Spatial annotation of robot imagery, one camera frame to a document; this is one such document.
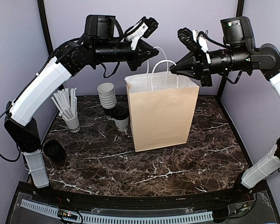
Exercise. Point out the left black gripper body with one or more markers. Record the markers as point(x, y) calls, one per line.
point(107, 51)

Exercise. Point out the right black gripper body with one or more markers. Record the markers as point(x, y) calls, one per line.
point(240, 58)

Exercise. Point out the stack of paper cups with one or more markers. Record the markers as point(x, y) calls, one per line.
point(107, 97)

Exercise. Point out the brown paper bag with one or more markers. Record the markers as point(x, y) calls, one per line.
point(161, 107)

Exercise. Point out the black coffee cup lid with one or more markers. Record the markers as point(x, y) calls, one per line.
point(120, 113)

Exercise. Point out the white paper coffee cup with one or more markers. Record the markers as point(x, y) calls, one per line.
point(122, 125)

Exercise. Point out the stack of black lids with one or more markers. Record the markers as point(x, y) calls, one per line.
point(54, 150)

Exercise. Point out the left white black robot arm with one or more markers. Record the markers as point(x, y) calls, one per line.
point(65, 62)

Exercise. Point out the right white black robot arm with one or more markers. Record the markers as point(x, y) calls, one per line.
point(265, 60)

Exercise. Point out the white cup holding straws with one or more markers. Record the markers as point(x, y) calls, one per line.
point(73, 123)

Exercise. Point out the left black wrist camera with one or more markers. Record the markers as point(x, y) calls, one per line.
point(99, 26)

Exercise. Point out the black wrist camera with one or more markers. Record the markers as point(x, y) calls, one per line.
point(99, 26)
point(237, 30)

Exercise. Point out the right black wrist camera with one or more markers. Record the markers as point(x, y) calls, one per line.
point(237, 30)

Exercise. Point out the left black frame post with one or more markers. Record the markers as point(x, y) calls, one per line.
point(45, 27)

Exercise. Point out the black curved front rail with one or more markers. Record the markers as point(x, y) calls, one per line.
point(217, 199)

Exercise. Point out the grey slotted cable duct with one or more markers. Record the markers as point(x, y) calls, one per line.
point(112, 216)

